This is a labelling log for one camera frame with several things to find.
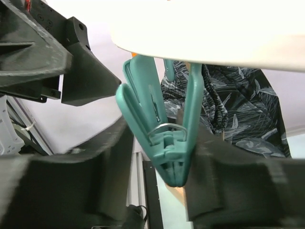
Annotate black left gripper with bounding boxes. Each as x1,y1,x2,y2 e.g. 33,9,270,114
0,0,121,106

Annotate teal plastic clothespin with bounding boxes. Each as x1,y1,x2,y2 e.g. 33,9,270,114
116,54,204,187

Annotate white plastic clip hanger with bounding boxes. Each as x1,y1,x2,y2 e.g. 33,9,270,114
110,0,305,72

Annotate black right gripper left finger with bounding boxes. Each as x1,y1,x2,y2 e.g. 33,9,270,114
0,118,133,229

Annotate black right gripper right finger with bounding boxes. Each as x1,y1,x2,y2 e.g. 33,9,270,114
185,126,305,229

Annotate wooden clothes rack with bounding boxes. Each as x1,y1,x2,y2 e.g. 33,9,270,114
165,184,186,206

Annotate dark leaf-print shorts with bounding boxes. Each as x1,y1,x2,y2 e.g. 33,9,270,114
161,60,292,158

